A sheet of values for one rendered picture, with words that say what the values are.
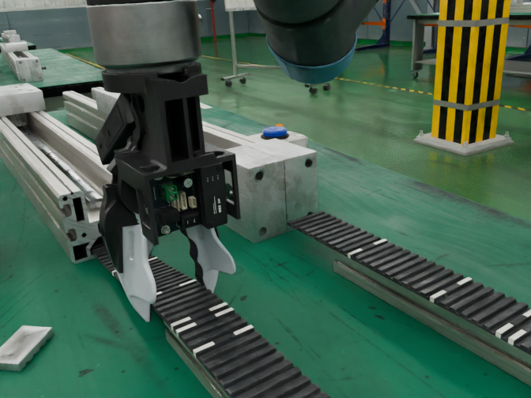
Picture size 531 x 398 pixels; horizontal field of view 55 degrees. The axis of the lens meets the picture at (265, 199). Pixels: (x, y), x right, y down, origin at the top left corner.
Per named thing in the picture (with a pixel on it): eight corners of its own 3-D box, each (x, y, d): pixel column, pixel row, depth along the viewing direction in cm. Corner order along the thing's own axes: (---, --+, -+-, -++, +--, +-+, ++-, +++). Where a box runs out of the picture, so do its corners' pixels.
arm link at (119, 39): (73, 8, 36) (178, 1, 40) (85, 73, 38) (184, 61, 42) (105, 5, 30) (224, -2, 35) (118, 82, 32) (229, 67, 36)
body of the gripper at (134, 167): (152, 256, 35) (124, 80, 31) (112, 218, 42) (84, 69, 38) (245, 226, 39) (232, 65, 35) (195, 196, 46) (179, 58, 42)
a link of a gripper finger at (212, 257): (231, 321, 43) (198, 232, 39) (200, 292, 48) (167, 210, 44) (261, 302, 45) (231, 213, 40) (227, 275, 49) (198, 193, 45)
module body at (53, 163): (154, 240, 63) (144, 175, 60) (72, 264, 58) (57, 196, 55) (31, 131, 126) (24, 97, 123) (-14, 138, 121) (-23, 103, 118)
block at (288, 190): (333, 216, 67) (332, 147, 64) (254, 244, 61) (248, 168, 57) (291, 198, 74) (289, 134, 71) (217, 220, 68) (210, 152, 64)
